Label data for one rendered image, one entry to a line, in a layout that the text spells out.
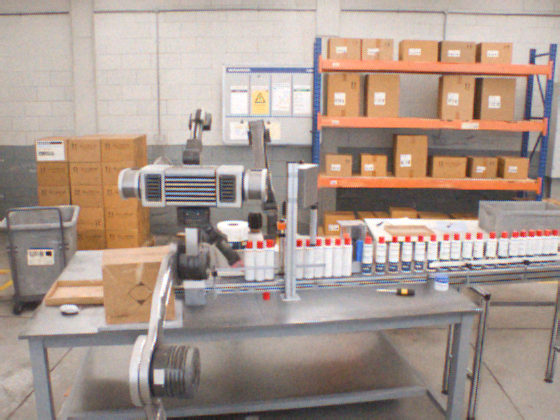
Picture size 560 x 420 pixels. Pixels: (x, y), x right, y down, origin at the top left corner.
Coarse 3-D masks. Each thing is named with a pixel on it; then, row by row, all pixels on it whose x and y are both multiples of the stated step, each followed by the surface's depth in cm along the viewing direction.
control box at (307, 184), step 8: (304, 168) 251; (312, 168) 258; (304, 176) 252; (312, 176) 259; (304, 184) 252; (312, 184) 260; (304, 192) 253; (312, 192) 261; (304, 200) 254; (312, 200) 262
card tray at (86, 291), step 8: (64, 280) 274; (72, 280) 274; (80, 280) 275; (88, 280) 276; (96, 280) 276; (56, 288) 271; (64, 288) 272; (72, 288) 272; (80, 288) 273; (88, 288) 273; (96, 288) 273; (48, 296) 255; (56, 296) 261; (64, 296) 261; (72, 296) 261; (80, 296) 261; (88, 296) 252; (96, 296) 252; (48, 304) 249; (56, 304) 250; (64, 304) 250; (72, 304) 251; (80, 304) 252
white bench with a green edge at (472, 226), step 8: (368, 224) 440; (376, 224) 439; (384, 224) 440; (424, 224) 441; (432, 224) 441; (472, 224) 442; (376, 232) 413; (384, 232) 413; (440, 232) 414; (448, 232) 414; (456, 232) 413; (464, 232) 414; (472, 232) 414; (376, 240) 390; (400, 240) 389; (416, 240) 389; (424, 240) 389; (440, 240) 389; (472, 240) 390; (400, 248) 394; (440, 248) 393; (472, 248) 392; (496, 248) 391; (496, 304) 432; (504, 304) 432; (512, 304) 432; (520, 304) 432; (528, 304) 431; (536, 304) 431; (544, 304) 431; (552, 304) 431
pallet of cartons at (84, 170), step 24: (48, 144) 562; (72, 144) 563; (96, 144) 565; (120, 144) 567; (144, 144) 631; (48, 168) 567; (72, 168) 569; (96, 168) 570; (120, 168) 572; (48, 192) 572; (72, 192) 574; (96, 192) 576; (96, 216) 581; (120, 216) 583; (144, 216) 631; (96, 240) 586; (120, 240) 588; (144, 240) 631
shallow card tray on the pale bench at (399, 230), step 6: (384, 228) 420; (390, 228) 422; (396, 228) 423; (402, 228) 423; (408, 228) 423; (414, 228) 423; (420, 228) 424; (426, 228) 419; (390, 234) 404; (396, 234) 399; (402, 234) 400; (408, 234) 400; (414, 234) 400; (426, 234) 401
